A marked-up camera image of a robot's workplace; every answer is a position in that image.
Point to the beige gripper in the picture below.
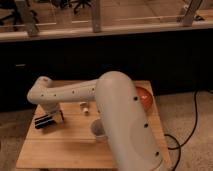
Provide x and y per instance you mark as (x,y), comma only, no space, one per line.
(57,113)

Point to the black eraser block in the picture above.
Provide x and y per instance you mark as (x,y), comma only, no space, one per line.
(43,121)

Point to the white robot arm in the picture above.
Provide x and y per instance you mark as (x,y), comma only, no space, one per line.
(123,117)

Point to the orange bowl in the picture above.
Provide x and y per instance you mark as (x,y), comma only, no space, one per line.
(145,97)

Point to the black office chair left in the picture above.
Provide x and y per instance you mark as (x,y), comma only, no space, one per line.
(10,5)

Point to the black office chair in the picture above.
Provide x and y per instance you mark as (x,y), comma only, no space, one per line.
(10,5)
(79,3)

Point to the black cabinet wall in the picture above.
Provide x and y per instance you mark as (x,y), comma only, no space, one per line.
(173,61)

